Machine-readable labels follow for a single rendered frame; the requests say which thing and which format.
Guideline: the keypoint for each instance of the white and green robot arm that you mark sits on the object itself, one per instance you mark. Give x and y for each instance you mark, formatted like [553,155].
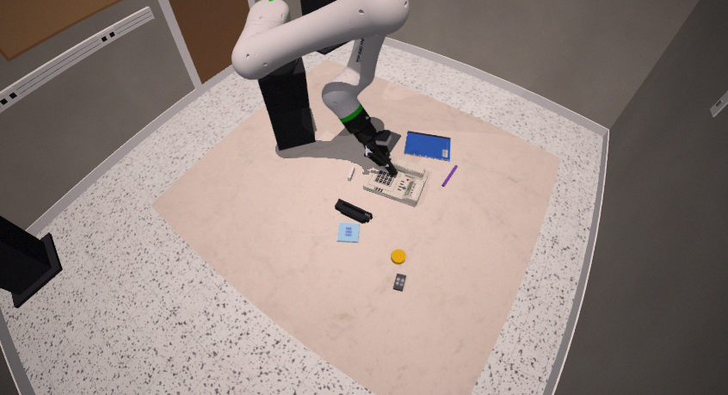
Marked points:
[277,51]

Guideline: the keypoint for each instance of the light blue note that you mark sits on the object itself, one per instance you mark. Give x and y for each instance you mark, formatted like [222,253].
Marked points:
[348,232]

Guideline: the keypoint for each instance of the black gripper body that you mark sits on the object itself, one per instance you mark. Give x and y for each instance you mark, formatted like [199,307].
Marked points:
[366,134]

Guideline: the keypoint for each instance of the blue notebook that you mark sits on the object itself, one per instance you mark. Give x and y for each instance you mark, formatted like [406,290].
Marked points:
[427,145]

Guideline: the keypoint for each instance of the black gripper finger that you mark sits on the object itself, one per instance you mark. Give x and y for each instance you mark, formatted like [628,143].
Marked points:
[384,151]
[376,156]

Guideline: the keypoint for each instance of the yellow short cylinder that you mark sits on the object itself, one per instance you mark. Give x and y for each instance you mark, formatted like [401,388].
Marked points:
[398,256]

